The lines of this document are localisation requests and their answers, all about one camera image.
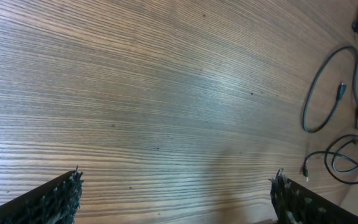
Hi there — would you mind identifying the thin dark cable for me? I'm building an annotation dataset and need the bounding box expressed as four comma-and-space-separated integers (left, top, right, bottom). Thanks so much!
301, 134, 358, 185

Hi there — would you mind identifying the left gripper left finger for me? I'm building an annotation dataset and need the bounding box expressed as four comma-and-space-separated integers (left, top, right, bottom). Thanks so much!
0, 170, 83, 224

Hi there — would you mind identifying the thin black usb cable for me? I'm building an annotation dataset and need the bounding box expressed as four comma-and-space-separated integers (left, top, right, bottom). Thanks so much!
301, 45, 358, 134

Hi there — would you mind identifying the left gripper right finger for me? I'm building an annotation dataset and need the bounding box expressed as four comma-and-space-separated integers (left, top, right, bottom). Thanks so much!
270, 169, 358, 224

